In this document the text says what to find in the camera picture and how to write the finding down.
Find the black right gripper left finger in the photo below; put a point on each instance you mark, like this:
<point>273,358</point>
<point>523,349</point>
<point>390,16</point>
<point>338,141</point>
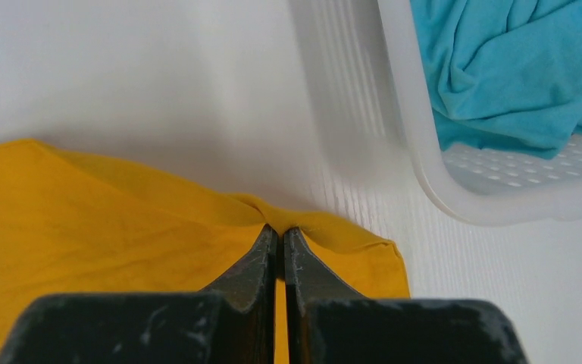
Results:
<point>231,320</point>

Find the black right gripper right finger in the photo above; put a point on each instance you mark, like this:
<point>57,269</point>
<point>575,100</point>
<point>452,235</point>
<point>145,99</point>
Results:
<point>330,322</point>

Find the yellow t-shirt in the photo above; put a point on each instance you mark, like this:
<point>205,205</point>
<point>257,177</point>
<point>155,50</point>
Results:
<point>77,222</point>

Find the white plastic laundry basket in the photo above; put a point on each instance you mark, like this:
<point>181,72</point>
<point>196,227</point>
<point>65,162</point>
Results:
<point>370,103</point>

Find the light blue t-shirt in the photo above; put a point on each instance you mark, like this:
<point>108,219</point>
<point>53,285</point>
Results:
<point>504,75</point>

